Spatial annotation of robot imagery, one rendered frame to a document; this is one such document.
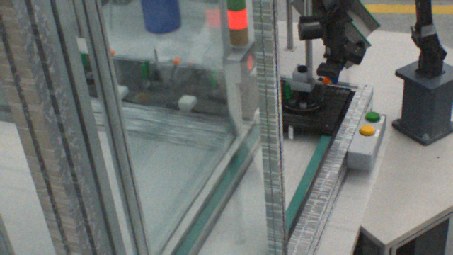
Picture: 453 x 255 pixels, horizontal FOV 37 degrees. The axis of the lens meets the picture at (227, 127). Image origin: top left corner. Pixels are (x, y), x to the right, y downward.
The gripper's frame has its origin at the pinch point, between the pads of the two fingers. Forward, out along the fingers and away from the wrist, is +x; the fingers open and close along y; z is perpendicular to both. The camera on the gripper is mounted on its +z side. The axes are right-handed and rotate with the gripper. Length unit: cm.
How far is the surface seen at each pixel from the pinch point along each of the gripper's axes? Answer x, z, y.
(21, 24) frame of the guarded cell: -81, 12, -134
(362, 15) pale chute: 4.0, -2.8, 48.1
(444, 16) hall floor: 110, 6, 275
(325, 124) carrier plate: 11.7, -0.5, -9.6
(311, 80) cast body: 3.2, -7.2, -0.3
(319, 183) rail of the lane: 12.6, 4.9, -35.1
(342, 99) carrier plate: 11.7, 1.0, 4.8
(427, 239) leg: 63, 31, 6
